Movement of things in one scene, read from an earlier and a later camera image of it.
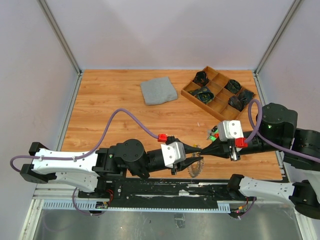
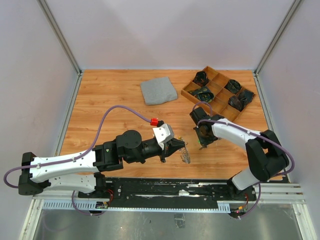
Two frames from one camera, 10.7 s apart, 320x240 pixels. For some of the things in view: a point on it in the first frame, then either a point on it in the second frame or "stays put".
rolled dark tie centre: (203, 94) stays put
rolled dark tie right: (233, 85) stays put
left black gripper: (182, 165) to (170, 147)
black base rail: (165, 192) stays put
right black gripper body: (256, 144) to (205, 139)
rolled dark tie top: (201, 78) stays put
